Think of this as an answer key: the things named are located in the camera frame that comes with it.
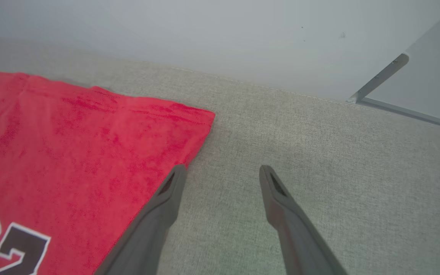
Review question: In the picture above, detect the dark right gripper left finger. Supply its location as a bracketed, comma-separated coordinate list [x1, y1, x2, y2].
[94, 164, 188, 275]

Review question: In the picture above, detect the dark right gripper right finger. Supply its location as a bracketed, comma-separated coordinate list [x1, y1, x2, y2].
[259, 165, 349, 275]

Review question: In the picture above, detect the red white basketball jersey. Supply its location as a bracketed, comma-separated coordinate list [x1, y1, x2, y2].
[0, 70, 216, 275]

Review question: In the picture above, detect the grey metal frame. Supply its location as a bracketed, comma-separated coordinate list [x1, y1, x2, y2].
[346, 0, 440, 134]

